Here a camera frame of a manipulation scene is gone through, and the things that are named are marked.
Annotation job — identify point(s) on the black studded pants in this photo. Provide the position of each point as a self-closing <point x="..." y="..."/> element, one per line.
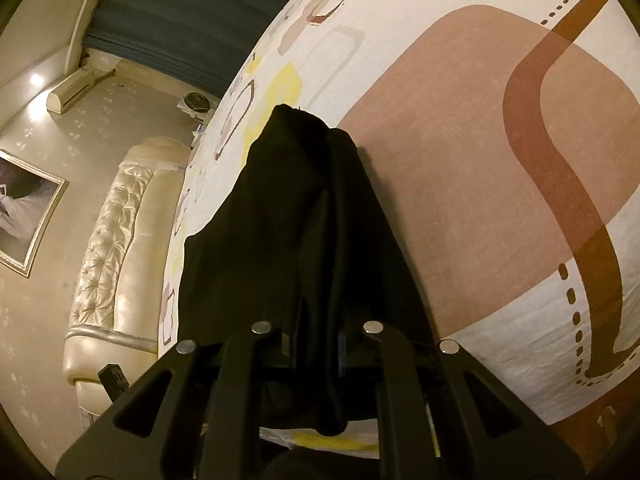
<point x="300" y="220"/>

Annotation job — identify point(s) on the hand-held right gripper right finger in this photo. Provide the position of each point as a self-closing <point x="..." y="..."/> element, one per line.
<point x="392" y="360"/>

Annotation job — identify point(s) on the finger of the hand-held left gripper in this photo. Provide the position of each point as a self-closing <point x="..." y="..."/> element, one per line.
<point x="114" y="379"/>

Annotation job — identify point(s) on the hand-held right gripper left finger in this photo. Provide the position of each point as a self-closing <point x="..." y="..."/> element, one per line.
<point x="245" y="360"/>

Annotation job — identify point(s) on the framed wall picture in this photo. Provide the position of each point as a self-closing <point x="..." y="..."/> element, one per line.
<point x="27" y="210"/>

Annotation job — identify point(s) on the cream tufted headboard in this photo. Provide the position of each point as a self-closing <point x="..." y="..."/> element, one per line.
<point x="125" y="240"/>

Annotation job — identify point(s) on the teal curtain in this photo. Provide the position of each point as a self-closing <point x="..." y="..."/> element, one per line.
<point x="200" y="15"/>

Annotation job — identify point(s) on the white air conditioner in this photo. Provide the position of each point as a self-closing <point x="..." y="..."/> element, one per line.
<point x="70" y="91"/>

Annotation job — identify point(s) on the round bed with patterned sheet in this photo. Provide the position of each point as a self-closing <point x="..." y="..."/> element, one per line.
<point x="475" y="160"/>

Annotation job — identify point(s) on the small desk fan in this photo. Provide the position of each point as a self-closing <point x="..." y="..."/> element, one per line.
<point x="195" y="105"/>

